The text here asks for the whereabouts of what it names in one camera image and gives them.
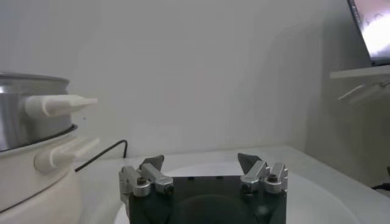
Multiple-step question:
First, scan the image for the white round plate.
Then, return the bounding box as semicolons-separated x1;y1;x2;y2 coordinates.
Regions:
114;161;360;224

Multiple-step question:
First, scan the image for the cream electric cooker pot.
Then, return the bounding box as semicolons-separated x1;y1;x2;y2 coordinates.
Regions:
0;126;101;224

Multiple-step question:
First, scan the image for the black cooker power cord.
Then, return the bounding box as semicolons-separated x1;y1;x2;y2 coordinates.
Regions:
74;139;129;173

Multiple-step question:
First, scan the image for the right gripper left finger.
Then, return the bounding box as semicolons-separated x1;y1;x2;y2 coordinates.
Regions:
118;154;175;205

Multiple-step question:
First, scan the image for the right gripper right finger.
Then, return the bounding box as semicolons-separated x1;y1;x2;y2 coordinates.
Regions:
236;152;289;195

